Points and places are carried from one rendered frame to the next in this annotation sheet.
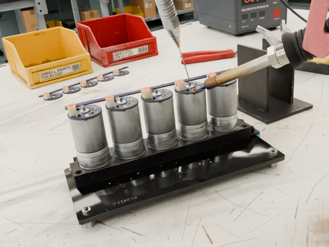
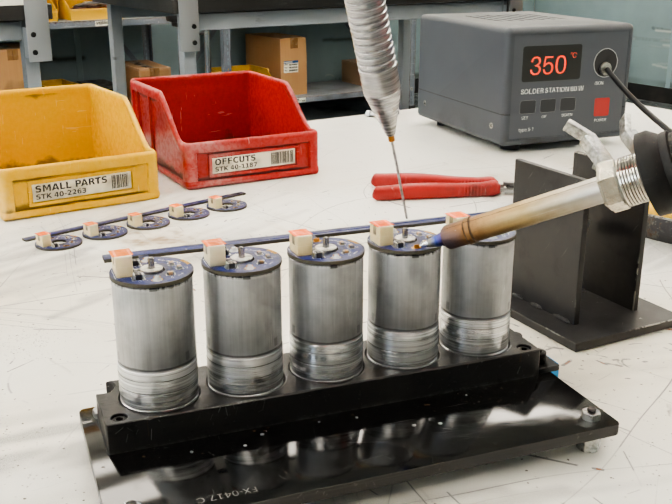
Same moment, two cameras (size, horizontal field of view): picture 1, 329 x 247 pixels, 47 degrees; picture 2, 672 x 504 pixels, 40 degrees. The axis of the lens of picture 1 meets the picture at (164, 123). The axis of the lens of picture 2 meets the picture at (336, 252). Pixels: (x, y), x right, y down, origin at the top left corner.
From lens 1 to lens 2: 0.02 m
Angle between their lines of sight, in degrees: 7
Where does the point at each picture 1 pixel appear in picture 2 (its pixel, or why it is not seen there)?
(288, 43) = (649, 155)
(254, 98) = (546, 289)
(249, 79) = (539, 243)
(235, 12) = (507, 96)
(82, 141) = (136, 342)
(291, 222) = not seen: outside the picture
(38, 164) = (13, 396)
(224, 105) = (483, 292)
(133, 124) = (264, 312)
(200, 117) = (423, 315)
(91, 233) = not seen: outside the picture
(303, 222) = not seen: outside the picture
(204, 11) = (433, 87)
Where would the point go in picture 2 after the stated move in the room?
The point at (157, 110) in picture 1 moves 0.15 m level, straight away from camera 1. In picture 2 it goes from (325, 286) to (310, 172)
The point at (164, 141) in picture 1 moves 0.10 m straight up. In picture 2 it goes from (333, 364) to (333, 47)
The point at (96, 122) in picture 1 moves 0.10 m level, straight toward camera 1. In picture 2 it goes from (178, 299) to (217, 481)
